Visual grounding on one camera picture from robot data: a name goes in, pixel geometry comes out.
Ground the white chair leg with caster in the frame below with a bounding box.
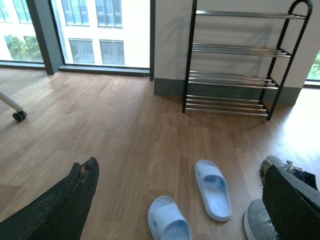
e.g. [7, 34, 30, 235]
[0, 91, 27, 122]

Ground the grey knit sneaker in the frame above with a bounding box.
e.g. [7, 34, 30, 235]
[266, 155, 318, 190]
[243, 199, 281, 240]

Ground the light blue slide sandal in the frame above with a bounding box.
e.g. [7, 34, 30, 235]
[147, 195, 192, 240]
[194, 159, 232, 222]

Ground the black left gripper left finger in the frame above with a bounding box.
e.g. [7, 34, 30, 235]
[0, 157, 99, 240]

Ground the black metal shoe rack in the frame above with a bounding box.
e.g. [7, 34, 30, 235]
[182, 0, 313, 120]

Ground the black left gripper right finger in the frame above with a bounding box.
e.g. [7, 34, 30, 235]
[260, 159, 320, 240]

